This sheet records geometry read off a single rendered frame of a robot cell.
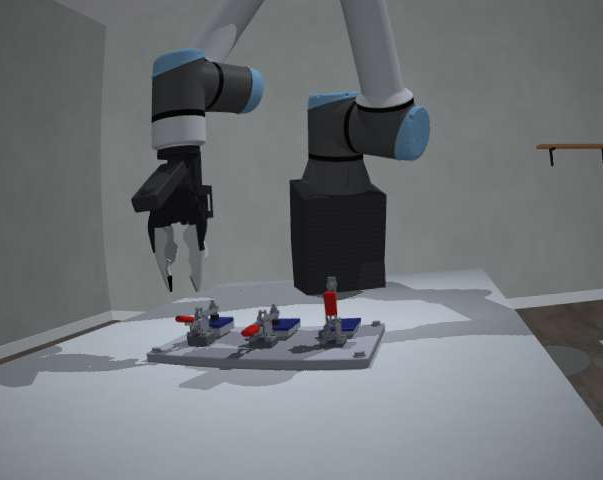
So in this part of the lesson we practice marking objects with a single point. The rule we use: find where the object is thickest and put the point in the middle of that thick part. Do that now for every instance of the grey toggle clamp with red handle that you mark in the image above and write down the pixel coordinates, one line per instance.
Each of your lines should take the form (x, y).
(204, 336)
(257, 340)
(330, 303)

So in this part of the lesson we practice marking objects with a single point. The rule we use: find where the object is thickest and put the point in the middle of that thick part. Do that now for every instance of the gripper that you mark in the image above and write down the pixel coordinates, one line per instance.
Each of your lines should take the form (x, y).
(177, 208)

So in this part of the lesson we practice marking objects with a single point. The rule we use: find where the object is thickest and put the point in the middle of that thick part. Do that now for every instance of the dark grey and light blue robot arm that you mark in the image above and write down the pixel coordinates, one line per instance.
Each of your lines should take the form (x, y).
(186, 80)

